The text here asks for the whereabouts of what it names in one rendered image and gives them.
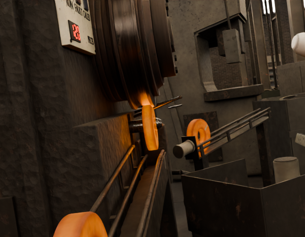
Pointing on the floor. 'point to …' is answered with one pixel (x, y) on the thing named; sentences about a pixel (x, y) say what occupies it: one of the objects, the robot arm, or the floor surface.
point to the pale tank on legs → (269, 42)
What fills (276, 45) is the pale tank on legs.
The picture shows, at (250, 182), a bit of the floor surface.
